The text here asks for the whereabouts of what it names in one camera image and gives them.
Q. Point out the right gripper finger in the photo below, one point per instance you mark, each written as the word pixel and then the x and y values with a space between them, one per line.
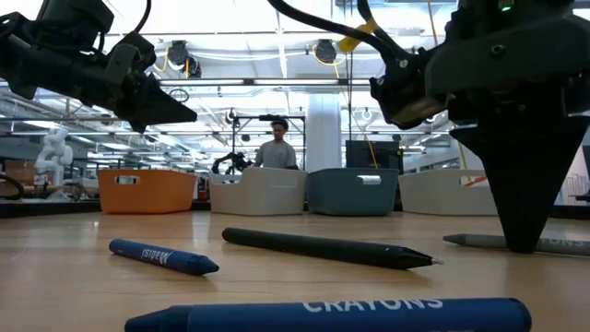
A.
pixel 548 161
pixel 500 161

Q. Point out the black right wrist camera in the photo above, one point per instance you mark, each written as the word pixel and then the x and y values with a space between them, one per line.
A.
pixel 511 11

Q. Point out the teal plastic bin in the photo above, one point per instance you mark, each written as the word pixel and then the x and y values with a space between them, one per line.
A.
pixel 350 198

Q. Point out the black distant robot arm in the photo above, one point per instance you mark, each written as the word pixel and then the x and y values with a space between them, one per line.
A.
pixel 232 161

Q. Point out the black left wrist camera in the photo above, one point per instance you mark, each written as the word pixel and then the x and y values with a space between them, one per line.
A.
pixel 76 20

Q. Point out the white column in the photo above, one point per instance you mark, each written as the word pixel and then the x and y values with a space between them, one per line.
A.
pixel 322 133

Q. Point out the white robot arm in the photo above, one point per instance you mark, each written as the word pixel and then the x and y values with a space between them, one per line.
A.
pixel 53 152

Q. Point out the black aluminium table frame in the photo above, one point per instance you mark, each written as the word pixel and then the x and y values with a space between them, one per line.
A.
pixel 46 207

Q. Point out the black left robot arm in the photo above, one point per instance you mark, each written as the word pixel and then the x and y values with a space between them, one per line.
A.
pixel 14 55

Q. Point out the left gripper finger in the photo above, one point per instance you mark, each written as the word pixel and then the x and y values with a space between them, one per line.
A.
pixel 161 99
pixel 143 117

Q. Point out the grey crayon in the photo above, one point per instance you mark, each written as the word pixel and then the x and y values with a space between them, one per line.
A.
pixel 475 240

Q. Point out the light grey plastic bin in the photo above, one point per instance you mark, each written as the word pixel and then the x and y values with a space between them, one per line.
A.
pixel 258 196
pixel 442 198

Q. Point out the orange plastic bin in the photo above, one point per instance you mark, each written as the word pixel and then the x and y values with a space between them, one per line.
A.
pixel 152 191

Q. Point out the blue crayon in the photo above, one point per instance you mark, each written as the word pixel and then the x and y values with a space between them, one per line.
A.
pixel 345 318
pixel 161 257

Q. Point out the person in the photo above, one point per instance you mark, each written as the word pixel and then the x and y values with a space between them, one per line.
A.
pixel 276 154

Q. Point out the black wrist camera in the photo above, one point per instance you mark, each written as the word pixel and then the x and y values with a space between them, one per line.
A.
pixel 511 11
pixel 76 20

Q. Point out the large black pen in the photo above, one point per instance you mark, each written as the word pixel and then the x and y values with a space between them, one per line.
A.
pixel 322 248

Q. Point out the cardboard box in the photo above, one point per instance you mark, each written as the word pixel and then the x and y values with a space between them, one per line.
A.
pixel 20 171

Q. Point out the black ceiling light rail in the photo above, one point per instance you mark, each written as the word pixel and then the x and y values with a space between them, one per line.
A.
pixel 249 82

